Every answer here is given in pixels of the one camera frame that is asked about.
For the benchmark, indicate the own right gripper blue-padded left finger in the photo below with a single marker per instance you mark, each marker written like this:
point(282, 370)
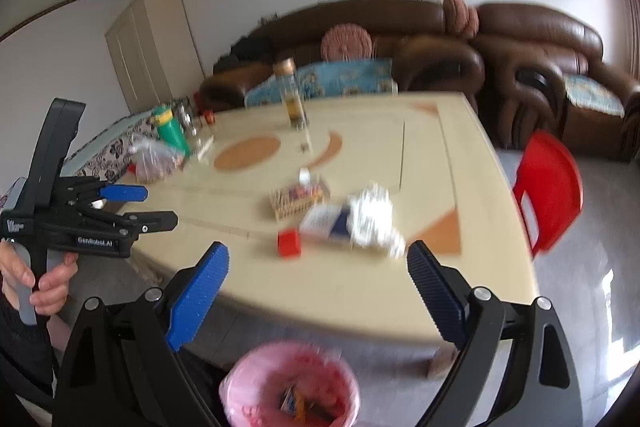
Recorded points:
point(124, 364)

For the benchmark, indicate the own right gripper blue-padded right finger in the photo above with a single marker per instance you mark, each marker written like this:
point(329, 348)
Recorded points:
point(539, 386)

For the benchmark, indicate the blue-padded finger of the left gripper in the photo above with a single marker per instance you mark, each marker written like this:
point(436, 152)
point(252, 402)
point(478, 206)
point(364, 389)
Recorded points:
point(124, 193)

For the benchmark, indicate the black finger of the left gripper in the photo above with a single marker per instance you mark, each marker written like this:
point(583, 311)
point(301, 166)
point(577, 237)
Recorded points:
point(151, 221)

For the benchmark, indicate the brown patterned carton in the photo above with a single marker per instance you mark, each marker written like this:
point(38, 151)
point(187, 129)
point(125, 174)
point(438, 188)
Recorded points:
point(298, 197)

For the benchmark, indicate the small red box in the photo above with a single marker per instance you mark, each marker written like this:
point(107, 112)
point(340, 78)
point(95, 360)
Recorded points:
point(288, 243)

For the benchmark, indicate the small white paper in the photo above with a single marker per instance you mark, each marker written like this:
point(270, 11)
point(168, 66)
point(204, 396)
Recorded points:
point(307, 178)

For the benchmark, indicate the blue white medicine box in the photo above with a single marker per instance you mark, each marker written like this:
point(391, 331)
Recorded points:
point(328, 224)

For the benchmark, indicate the white tissue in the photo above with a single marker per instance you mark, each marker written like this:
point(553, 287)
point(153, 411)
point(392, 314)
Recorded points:
point(370, 222)

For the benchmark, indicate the black sleeve left forearm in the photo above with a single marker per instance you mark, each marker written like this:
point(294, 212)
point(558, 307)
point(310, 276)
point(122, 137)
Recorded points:
point(29, 365)

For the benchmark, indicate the pink-lined trash bin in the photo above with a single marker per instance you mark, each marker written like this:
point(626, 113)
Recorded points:
point(251, 393)

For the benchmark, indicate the blue card trash in bin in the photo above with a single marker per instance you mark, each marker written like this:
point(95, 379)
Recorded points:
point(293, 404)

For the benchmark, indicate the person's left hand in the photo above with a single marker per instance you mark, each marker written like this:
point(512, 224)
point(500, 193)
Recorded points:
point(49, 295)

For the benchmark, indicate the floral patterned bench cover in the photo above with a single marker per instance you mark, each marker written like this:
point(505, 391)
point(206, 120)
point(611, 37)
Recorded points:
point(107, 156)

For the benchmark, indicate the clear bag of snacks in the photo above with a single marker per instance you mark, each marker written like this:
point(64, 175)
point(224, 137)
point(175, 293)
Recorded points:
point(153, 160)

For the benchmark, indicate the green kids water bottle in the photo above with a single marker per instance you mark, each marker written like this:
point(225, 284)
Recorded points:
point(169, 129)

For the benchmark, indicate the white flat pack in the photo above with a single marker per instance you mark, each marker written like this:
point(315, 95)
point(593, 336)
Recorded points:
point(202, 147)

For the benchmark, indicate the glass teapot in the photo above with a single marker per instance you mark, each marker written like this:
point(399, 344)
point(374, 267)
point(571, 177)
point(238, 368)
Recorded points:
point(189, 123)

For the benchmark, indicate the small red cup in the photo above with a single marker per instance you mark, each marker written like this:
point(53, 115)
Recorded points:
point(209, 117)

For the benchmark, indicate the cream wardrobe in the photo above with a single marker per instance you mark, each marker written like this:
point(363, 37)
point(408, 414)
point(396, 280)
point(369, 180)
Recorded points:
point(153, 54)

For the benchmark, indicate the red plastic stool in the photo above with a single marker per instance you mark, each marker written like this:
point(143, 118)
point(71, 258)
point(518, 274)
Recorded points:
point(549, 177)

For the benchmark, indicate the black clothes on sofa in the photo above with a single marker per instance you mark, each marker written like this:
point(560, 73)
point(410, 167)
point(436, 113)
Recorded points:
point(246, 51)

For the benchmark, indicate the glass tea bottle gold lid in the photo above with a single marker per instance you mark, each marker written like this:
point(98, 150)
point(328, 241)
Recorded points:
point(291, 94)

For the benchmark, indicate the blue floral sofa cover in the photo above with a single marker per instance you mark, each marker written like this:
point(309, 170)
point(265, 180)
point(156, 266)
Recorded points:
point(325, 80)

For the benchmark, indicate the pink round cushion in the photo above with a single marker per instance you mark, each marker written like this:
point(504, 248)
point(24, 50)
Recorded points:
point(346, 42)

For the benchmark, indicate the brown leather armchair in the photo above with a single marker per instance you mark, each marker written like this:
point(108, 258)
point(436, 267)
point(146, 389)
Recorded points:
point(544, 70)

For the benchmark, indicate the brown leather sofa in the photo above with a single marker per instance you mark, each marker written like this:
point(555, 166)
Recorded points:
point(425, 54)

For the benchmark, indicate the pink cushion on armrest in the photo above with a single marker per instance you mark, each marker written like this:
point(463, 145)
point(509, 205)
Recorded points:
point(461, 19)

